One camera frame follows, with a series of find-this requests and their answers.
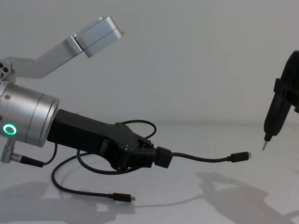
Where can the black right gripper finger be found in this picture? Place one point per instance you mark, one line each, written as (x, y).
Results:
(283, 86)

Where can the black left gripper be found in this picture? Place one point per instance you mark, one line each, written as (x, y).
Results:
(88, 133)

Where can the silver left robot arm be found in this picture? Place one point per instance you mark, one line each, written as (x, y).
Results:
(30, 112)

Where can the white table cloth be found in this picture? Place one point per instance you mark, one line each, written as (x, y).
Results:
(210, 198)

